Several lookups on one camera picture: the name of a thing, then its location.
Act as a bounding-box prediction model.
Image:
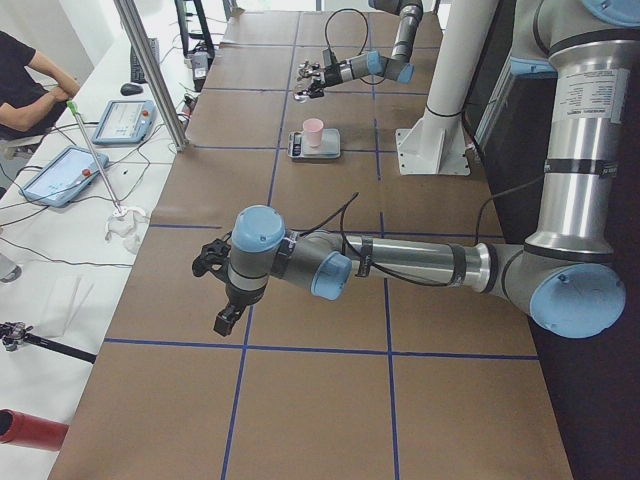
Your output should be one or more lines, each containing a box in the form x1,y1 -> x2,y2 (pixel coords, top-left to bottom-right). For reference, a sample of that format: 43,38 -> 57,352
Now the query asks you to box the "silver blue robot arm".
192,1 -> 639,338
293,1 -> 424,103

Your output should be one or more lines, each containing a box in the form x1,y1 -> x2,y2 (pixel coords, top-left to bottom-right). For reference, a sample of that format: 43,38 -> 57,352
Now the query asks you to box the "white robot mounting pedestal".
396,1 -> 477,176

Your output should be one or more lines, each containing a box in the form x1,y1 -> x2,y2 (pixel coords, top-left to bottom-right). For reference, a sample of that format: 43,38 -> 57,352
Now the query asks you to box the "black computer mouse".
120,83 -> 144,96

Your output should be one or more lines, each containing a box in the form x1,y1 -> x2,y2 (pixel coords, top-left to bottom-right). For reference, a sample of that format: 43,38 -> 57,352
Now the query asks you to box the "red cylinder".
1,409 -> 69,451

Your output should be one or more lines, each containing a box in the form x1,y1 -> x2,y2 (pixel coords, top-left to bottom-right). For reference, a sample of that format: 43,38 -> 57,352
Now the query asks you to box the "blue teach pendant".
21,146 -> 99,208
92,100 -> 156,145

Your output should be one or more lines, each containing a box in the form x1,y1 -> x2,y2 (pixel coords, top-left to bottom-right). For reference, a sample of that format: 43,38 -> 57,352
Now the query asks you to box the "near blue teach pendant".
21,146 -> 99,208

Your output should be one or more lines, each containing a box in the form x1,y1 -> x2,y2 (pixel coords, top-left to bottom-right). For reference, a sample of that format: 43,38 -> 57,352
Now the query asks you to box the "person in black shirt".
1,31 -> 80,140

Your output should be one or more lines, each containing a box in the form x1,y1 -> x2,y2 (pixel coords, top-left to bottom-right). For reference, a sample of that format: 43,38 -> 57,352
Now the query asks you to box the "black tripod rod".
1,322 -> 97,364

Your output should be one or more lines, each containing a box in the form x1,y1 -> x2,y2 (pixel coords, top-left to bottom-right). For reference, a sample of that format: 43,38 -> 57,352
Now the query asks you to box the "pink paper cup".
302,118 -> 324,148

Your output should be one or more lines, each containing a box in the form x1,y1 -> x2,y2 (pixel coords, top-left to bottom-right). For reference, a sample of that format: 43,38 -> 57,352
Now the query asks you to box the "black keyboard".
130,37 -> 160,84

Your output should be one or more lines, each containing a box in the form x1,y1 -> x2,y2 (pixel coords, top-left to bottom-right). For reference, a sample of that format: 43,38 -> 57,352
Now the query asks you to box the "silver digital kitchen scale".
287,128 -> 341,162

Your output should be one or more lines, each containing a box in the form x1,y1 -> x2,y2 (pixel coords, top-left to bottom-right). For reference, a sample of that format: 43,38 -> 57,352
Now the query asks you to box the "aluminium frame post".
114,0 -> 188,152

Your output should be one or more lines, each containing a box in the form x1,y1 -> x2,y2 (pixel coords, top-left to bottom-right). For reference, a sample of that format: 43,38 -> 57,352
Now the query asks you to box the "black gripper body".
199,239 -> 260,315
314,48 -> 342,90

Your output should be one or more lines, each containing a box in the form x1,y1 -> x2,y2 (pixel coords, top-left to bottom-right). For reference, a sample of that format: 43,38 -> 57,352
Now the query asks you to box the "clear glass sauce bottle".
293,75 -> 313,103

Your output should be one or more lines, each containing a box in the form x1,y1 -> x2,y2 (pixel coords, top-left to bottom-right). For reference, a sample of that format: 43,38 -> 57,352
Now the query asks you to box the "far blue teach pendant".
92,100 -> 156,145

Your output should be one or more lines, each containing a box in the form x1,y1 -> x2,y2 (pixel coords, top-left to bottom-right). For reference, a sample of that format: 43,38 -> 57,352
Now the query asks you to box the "white crumpled cloth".
105,206 -> 149,254

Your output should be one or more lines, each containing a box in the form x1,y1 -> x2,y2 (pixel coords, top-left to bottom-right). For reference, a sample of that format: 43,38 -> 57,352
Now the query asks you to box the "clear plastic sheet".
38,275 -> 93,338

